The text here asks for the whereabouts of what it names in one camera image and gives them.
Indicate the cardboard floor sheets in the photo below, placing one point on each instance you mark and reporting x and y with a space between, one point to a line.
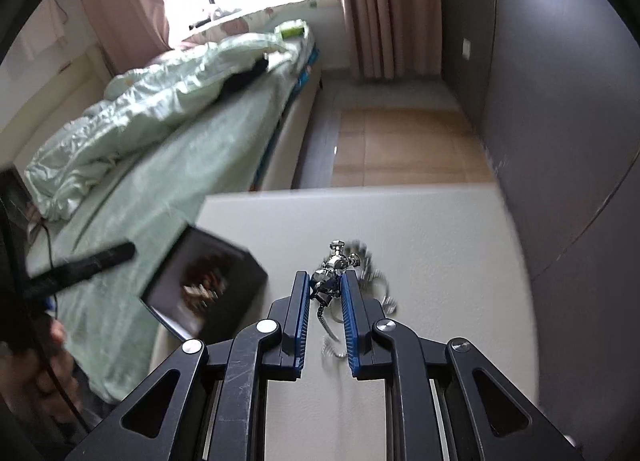
400 146

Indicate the black jewelry box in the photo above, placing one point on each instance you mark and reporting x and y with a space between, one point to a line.
162 299

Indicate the beige padded headboard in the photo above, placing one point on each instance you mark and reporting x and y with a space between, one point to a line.
63 99

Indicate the beige hanging towel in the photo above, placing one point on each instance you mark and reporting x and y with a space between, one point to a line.
45 29

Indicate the pink curtain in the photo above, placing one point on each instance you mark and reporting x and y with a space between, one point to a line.
131 32
393 39

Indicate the right pink curtain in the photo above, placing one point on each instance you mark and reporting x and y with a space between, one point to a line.
393 39

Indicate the black garment on bed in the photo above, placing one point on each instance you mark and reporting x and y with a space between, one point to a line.
238 81

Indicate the green tissue box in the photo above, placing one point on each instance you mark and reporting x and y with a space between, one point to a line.
292 29

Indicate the light green duvet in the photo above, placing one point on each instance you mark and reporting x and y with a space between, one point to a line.
139 108

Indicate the pile of mixed jewelry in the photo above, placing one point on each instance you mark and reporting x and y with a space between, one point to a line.
203 284

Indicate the left pink curtain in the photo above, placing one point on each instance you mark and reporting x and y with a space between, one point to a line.
131 32

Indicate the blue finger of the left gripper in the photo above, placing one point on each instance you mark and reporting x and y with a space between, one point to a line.
66 275

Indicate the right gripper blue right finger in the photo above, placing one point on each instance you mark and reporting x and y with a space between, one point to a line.
366 358

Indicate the bed with green sheet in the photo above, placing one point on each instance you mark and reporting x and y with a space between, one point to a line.
148 198

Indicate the person's left hand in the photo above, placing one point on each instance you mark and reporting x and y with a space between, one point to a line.
29 391

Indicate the white wall socket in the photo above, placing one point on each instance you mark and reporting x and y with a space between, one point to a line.
466 49

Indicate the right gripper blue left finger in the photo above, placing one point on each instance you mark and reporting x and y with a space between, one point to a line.
286 361

